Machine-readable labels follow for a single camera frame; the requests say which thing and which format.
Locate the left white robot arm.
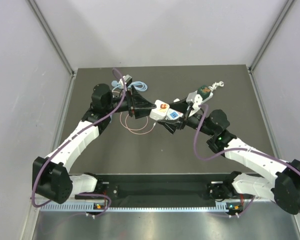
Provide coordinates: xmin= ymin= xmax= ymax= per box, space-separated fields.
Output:
xmin=31 ymin=83 xmax=156 ymax=204

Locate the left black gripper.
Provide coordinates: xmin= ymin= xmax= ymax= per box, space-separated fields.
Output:
xmin=105 ymin=85 xmax=156 ymax=119

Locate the small white plug adapter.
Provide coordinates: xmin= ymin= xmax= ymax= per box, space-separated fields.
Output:
xmin=149 ymin=99 xmax=170 ymax=121

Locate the white multicolour power strip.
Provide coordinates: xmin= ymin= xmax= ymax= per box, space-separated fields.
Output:
xmin=165 ymin=85 xmax=213 ymax=121

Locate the aluminium frame post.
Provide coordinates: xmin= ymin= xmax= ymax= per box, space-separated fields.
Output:
xmin=26 ymin=0 xmax=77 ymax=78
xmin=247 ymin=0 xmax=297 ymax=73

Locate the pink usb cable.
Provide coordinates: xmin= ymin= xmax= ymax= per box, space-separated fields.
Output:
xmin=119 ymin=109 xmax=158 ymax=136

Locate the left aluminium frame post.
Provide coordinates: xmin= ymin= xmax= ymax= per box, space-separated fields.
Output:
xmin=26 ymin=0 xmax=77 ymax=78

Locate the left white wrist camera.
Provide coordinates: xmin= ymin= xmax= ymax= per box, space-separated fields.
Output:
xmin=119 ymin=74 xmax=133 ymax=88

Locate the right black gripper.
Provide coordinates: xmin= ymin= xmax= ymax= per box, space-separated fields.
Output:
xmin=158 ymin=96 xmax=216 ymax=137

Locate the dark green plug adapter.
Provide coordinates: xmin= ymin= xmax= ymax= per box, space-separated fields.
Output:
xmin=196 ymin=85 xmax=211 ymax=99

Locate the slotted cable duct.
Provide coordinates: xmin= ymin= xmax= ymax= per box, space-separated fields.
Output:
xmin=39 ymin=201 xmax=243 ymax=213

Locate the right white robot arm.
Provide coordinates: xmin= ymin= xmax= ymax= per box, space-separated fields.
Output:
xmin=154 ymin=100 xmax=300 ymax=215

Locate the right aluminium frame post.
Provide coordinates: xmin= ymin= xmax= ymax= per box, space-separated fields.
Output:
xmin=247 ymin=0 xmax=297 ymax=73

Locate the light blue power strip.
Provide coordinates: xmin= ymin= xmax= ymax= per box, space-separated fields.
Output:
xmin=109 ymin=79 xmax=148 ymax=123

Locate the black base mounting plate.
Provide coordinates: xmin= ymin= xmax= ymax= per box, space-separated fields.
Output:
xmin=75 ymin=173 xmax=244 ymax=201

